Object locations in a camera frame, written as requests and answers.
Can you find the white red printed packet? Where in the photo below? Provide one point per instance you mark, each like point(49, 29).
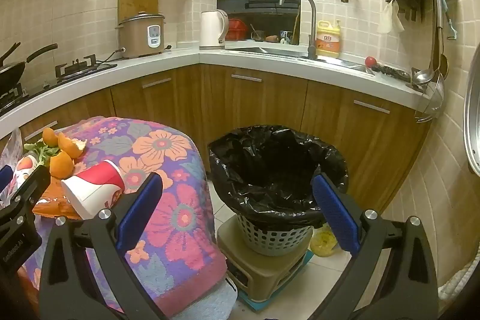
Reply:
point(22, 164)

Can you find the black scrub brush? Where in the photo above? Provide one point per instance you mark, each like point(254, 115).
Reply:
point(392, 72)

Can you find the white perforated plastic basket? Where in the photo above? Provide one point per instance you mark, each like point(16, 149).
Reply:
point(273, 239)

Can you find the floral printed blanket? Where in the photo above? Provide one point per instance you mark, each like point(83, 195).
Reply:
point(176, 170)

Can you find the steel kitchen faucet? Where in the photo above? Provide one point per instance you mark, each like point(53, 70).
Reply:
point(312, 42)

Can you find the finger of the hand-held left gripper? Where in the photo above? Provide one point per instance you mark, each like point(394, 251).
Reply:
point(4, 175)
point(32, 183)

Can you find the wooden kitchen base cabinet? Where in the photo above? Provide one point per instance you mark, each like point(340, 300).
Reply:
point(262, 98)

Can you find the black wok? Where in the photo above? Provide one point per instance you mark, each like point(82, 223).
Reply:
point(11, 74)

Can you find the steel kitchen sink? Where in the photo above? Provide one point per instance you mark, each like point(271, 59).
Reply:
point(270, 52)

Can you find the white hanging cloth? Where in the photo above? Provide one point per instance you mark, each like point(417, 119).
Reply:
point(390, 20)

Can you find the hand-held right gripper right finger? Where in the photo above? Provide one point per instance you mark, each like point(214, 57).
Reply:
point(335, 215)

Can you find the yellow plastic bag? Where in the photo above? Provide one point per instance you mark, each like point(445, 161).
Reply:
point(322, 241)

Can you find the brown rice cooker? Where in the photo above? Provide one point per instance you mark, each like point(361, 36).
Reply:
point(140, 37)

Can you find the red plastic basket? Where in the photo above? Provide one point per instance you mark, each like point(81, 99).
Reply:
point(236, 29)

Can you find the orange peel piece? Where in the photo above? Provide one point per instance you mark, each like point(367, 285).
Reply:
point(60, 165)
point(72, 145)
point(49, 137)

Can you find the red white paper cup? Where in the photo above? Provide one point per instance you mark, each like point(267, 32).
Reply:
point(93, 185)

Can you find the black gas stove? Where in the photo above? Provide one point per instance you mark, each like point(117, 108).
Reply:
point(75, 70)

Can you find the steel ladle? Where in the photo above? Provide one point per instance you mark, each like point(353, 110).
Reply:
point(423, 77)

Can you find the yellow dish soap bottle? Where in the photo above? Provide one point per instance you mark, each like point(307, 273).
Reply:
point(328, 42)

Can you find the white towel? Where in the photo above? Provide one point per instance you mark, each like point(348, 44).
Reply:
point(461, 280)

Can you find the wooden cutting board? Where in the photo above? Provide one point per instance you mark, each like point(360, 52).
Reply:
point(131, 7)

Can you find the dark small bowl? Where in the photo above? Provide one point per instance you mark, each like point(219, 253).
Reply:
point(258, 36)

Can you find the green bok choy leaf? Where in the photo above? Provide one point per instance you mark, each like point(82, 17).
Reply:
point(42, 152)

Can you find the red tomato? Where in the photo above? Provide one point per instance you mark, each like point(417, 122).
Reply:
point(371, 62)

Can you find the beige plastic stool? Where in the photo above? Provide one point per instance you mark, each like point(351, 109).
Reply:
point(262, 273)

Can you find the orange snack packet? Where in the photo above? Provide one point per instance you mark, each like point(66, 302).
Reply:
point(56, 202)

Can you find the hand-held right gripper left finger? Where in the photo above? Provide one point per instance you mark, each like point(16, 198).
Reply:
point(139, 212)

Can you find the pale blue cloth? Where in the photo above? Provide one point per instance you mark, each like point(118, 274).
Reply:
point(210, 301)

